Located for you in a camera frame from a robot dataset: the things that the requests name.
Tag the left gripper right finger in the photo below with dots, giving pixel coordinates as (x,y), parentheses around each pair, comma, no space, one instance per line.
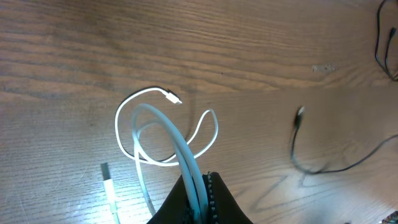
(222,207)

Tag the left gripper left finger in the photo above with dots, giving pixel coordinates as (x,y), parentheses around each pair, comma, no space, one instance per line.
(176,208)

